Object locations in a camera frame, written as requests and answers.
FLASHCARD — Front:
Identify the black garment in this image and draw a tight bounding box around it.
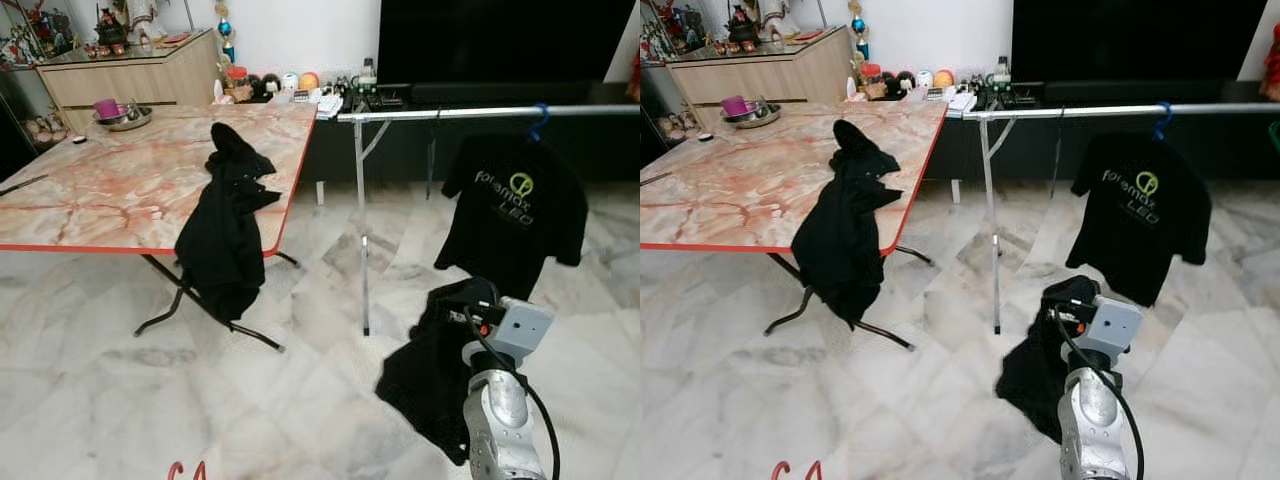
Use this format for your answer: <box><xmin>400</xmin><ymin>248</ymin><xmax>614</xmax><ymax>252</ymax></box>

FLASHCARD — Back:
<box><xmin>375</xmin><ymin>277</ymin><xmax>501</xmax><ymax>466</ymax></box>
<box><xmin>995</xmin><ymin>275</ymin><xmax>1101</xmax><ymax>446</ymax></box>

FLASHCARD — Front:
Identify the metal bowl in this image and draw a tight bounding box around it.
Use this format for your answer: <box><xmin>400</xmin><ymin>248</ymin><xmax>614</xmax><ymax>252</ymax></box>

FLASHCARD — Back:
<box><xmin>720</xmin><ymin>100</ymin><xmax>783</xmax><ymax>129</ymax></box>
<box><xmin>93</xmin><ymin>103</ymin><xmax>154</xmax><ymax>132</ymax></box>

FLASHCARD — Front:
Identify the red laughing Buddha statue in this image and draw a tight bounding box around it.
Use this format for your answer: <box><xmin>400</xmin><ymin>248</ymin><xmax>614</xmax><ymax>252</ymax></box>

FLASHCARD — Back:
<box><xmin>1263</xmin><ymin>25</ymin><xmax>1280</xmax><ymax>101</ymax></box>

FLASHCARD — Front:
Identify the black jacket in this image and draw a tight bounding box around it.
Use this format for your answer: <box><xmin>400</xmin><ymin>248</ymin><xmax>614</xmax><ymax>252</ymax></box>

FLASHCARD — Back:
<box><xmin>790</xmin><ymin>120</ymin><xmax>903</xmax><ymax>331</ymax></box>
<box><xmin>175</xmin><ymin>122</ymin><xmax>283</xmax><ymax>323</ymax></box>

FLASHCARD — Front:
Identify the blue and gold ornament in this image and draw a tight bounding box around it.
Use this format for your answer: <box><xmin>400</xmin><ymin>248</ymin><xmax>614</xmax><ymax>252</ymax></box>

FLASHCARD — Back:
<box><xmin>215</xmin><ymin>0</ymin><xmax>237</xmax><ymax>63</ymax></box>
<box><xmin>848</xmin><ymin>0</ymin><xmax>871</xmax><ymax>61</ymax></box>

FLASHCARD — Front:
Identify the silver metal clothes rack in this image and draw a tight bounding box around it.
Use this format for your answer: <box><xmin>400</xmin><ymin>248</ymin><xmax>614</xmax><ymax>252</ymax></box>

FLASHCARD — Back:
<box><xmin>962</xmin><ymin>102</ymin><xmax>1280</xmax><ymax>335</ymax></box>
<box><xmin>337</xmin><ymin>104</ymin><xmax>641</xmax><ymax>337</ymax></box>

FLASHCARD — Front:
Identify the marble top folding table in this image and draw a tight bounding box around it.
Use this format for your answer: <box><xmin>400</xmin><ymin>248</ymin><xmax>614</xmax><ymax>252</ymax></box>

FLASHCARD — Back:
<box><xmin>640</xmin><ymin>98</ymin><xmax>949</xmax><ymax>351</ymax></box>
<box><xmin>0</xmin><ymin>100</ymin><xmax>319</xmax><ymax>353</ymax></box>

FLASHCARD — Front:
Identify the light wooden sideboard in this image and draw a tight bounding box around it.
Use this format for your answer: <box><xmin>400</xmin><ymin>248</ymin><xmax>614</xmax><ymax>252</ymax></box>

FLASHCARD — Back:
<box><xmin>665</xmin><ymin>28</ymin><xmax>851</xmax><ymax>106</ymax></box>
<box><xmin>35</xmin><ymin>30</ymin><xmax>223</xmax><ymax>121</ymax></box>

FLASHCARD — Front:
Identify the black television console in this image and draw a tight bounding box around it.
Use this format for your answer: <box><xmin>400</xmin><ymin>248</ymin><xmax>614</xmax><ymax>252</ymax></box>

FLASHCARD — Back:
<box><xmin>300</xmin><ymin>82</ymin><xmax>641</xmax><ymax>186</ymax></box>
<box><xmin>925</xmin><ymin>80</ymin><xmax>1280</xmax><ymax>183</ymax></box>

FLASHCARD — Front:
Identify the black flat screen television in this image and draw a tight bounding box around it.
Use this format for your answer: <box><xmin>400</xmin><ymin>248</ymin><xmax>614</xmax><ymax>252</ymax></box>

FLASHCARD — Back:
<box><xmin>1010</xmin><ymin>0</ymin><xmax>1267</xmax><ymax>83</ymax></box>
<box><xmin>378</xmin><ymin>0</ymin><xmax>637</xmax><ymax>86</ymax></box>

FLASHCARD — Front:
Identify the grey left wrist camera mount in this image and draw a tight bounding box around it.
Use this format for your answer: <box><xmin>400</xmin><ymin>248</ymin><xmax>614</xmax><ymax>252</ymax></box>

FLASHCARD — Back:
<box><xmin>462</xmin><ymin>296</ymin><xmax>555</xmax><ymax>369</ymax></box>
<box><xmin>1075</xmin><ymin>294</ymin><xmax>1144</xmax><ymax>366</ymax></box>

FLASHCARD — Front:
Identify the dark figurine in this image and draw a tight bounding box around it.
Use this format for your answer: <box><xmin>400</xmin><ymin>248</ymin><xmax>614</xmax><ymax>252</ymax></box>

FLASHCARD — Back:
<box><xmin>95</xmin><ymin>8</ymin><xmax>129</xmax><ymax>56</ymax></box>
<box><xmin>727</xmin><ymin>5</ymin><xmax>761</xmax><ymax>51</ymax></box>

